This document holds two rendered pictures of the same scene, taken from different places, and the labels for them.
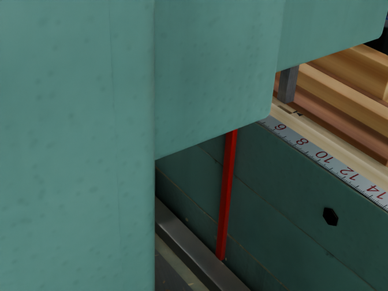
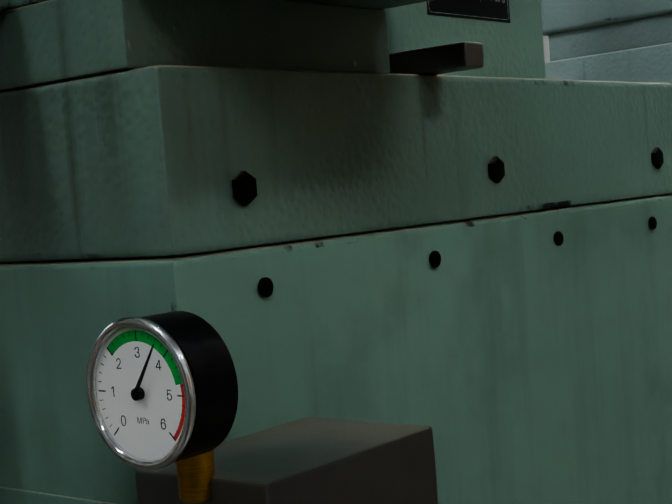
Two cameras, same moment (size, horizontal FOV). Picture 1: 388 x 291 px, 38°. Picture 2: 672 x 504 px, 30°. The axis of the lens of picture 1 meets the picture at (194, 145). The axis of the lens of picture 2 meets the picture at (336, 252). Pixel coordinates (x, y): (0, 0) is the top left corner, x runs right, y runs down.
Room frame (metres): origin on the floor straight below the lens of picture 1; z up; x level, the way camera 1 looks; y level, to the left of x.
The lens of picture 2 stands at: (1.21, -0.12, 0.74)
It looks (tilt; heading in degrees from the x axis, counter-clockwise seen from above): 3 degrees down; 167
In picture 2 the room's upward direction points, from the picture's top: 4 degrees counter-clockwise
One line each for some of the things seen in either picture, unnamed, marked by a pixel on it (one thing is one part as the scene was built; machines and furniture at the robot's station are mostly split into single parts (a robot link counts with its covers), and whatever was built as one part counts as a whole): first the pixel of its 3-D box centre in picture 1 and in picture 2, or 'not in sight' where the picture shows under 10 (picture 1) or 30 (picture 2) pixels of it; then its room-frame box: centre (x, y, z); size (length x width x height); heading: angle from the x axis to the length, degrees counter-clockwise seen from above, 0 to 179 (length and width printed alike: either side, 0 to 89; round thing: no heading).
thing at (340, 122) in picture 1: (273, 106); not in sight; (0.39, -0.06, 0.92); 0.23 x 0.02 x 0.04; 38
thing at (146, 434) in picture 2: not in sight; (171, 408); (0.69, -0.07, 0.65); 0.06 x 0.04 x 0.08; 38
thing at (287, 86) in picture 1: (289, 69); not in sight; (0.36, -0.07, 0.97); 0.01 x 0.01 x 0.05; 38
